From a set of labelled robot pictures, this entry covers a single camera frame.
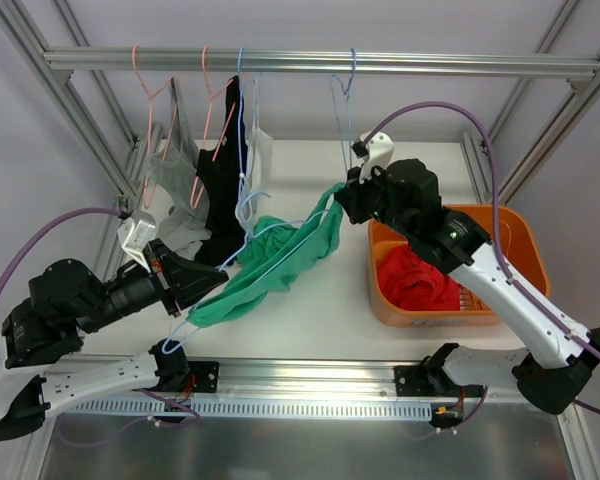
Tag aluminium hanging rail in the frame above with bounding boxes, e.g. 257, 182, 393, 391
43, 47, 600, 81

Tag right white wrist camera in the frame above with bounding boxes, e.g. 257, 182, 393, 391
351, 131, 395, 183

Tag green tank top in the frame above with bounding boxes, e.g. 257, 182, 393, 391
187, 182, 346, 330

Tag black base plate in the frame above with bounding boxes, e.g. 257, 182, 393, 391
393, 364, 459, 397
154, 357, 220, 394

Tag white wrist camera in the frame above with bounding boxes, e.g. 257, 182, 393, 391
351, 131, 395, 183
117, 210, 158, 271

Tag blue hanger of white top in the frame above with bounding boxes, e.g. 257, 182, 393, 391
237, 47, 257, 236

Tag aluminium frame posts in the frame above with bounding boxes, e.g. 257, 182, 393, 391
0, 1, 600, 199

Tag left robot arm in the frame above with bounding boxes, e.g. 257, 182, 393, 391
0, 240, 228, 442

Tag white tank top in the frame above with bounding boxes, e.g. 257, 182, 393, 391
235, 78, 273, 230

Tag pink hanger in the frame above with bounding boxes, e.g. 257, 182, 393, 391
190, 45, 235, 210
131, 45, 173, 208

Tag white slotted cable duct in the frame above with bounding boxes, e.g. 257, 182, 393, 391
71, 396, 433, 422

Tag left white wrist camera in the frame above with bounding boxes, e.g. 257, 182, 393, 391
117, 210, 158, 271

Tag blue hanger of green top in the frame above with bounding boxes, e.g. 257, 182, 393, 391
160, 207, 331, 356

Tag black tank top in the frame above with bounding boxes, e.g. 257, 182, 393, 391
194, 76, 248, 267

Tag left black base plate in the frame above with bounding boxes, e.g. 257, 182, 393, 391
154, 357, 220, 394

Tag grey tank top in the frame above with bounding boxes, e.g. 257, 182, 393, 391
148, 78, 211, 260

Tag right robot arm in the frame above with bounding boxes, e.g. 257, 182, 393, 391
334, 159, 600, 415

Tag aluminium front rail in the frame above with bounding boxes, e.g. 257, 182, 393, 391
38, 354, 526, 396

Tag red tank top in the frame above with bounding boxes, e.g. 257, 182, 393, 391
371, 242, 473, 312

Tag blue hanger of red top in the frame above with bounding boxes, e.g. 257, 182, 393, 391
329, 48, 357, 171

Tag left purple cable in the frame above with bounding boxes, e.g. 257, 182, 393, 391
0, 207, 131, 374

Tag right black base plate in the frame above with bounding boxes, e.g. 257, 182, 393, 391
393, 364, 459, 397

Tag orange plastic basket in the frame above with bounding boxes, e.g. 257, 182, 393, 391
368, 207, 550, 328

